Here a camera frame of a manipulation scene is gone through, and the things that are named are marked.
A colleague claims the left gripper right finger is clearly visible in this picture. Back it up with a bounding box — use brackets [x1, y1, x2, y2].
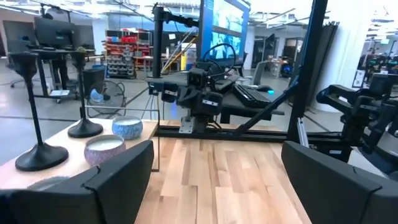
[281, 140, 398, 224]

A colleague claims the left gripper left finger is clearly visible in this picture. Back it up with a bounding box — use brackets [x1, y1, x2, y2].
[0, 139, 155, 224]

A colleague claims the pink patterned ceramic bowl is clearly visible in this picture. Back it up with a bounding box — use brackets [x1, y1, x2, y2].
[83, 134, 127, 168]

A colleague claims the black metal candlestick holder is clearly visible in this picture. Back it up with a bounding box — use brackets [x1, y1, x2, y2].
[8, 51, 70, 172]
[67, 49, 104, 139]

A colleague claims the yellow white container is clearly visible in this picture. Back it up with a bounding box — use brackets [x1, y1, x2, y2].
[180, 43, 198, 72]

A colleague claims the black monitor pole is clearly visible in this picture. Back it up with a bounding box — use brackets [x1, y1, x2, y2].
[151, 5, 200, 78]

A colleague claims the wooden shelf with black legs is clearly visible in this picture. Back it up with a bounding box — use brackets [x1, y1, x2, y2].
[0, 118, 161, 191]

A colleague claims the black keyboard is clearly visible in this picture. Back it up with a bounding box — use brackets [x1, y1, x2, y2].
[232, 83, 273, 109]

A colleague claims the grey office chair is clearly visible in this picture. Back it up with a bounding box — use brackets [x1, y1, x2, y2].
[250, 60, 271, 86]

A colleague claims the silver aluminium bar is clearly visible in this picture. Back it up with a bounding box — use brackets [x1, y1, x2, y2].
[297, 117, 311, 147]

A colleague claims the red bin storage shelf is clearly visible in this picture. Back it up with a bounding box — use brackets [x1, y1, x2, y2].
[104, 29, 153, 79]

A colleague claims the black floor fan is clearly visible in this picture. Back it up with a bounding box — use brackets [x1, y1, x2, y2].
[86, 80, 127, 119]

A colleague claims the monitor with blue screen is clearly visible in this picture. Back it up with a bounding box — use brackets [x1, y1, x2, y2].
[198, 0, 251, 63]

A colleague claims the black waste bin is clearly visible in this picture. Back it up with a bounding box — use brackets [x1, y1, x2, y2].
[82, 67, 106, 97]

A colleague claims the dark monitor on desk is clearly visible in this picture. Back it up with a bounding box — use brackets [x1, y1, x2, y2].
[33, 17, 75, 49]
[73, 24, 96, 50]

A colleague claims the black background desk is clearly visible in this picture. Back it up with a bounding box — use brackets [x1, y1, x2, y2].
[29, 48, 105, 103]

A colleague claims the white room column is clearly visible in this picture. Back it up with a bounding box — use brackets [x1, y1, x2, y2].
[310, 0, 371, 113]

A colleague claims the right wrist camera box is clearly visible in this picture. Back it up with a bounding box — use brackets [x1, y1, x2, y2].
[187, 67, 208, 90]

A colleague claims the silver metal bracket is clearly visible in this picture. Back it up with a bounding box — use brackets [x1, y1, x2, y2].
[178, 116, 200, 134]

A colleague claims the black aluminium table frame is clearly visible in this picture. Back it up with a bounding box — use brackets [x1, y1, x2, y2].
[155, 0, 398, 162]

